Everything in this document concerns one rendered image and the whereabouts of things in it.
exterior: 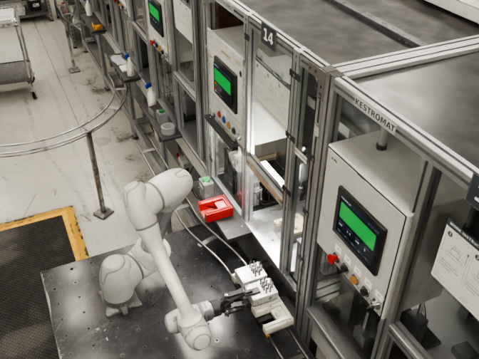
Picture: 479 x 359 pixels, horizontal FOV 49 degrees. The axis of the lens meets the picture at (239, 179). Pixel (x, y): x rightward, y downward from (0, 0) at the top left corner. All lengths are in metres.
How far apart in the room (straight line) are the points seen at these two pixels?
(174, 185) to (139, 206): 0.18
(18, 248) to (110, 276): 1.77
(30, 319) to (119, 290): 1.22
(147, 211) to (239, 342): 0.83
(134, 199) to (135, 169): 2.74
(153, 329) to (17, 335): 1.27
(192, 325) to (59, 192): 2.77
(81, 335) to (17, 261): 1.58
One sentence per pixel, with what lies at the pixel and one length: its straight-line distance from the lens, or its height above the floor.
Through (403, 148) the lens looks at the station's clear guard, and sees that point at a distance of 1.57.
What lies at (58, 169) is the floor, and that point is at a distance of 5.04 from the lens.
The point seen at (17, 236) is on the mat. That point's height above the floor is 0.01.
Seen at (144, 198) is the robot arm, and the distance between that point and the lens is 2.14.
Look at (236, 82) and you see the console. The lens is 2.44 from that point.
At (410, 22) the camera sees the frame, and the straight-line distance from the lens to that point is 2.35.
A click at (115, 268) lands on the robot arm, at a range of 2.59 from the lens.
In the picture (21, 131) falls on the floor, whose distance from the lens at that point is 5.73.
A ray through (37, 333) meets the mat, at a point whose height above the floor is 0.01.
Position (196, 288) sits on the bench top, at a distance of 2.81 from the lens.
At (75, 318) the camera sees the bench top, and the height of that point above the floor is 0.68.
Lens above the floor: 2.77
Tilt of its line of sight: 37 degrees down
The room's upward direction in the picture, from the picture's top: straight up
